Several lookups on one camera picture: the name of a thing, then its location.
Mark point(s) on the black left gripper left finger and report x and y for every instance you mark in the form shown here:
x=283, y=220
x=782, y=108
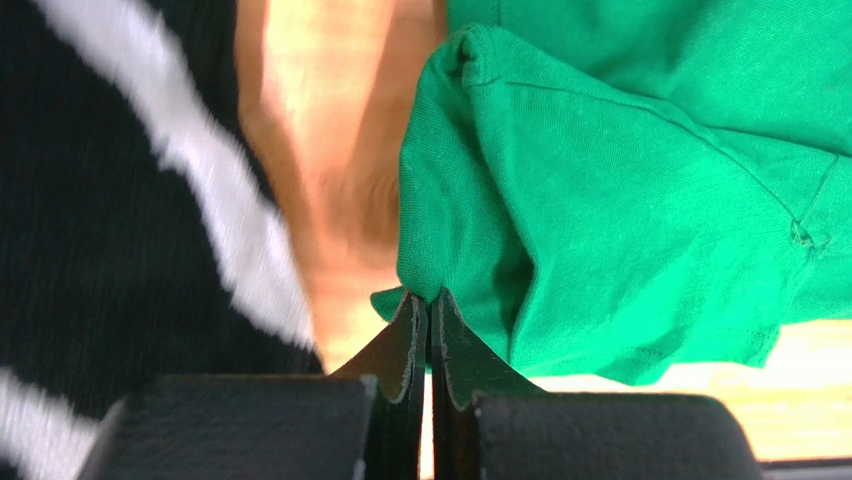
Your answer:
x=361, y=422

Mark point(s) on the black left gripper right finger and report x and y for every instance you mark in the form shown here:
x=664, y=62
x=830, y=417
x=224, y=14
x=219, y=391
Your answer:
x=490, y=422

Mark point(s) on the zebra striped pillow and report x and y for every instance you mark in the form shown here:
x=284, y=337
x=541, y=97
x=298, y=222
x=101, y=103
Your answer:
x=139, y=234

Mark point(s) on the green t shirt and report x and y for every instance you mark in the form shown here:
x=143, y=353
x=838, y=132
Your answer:
x=615, y=187

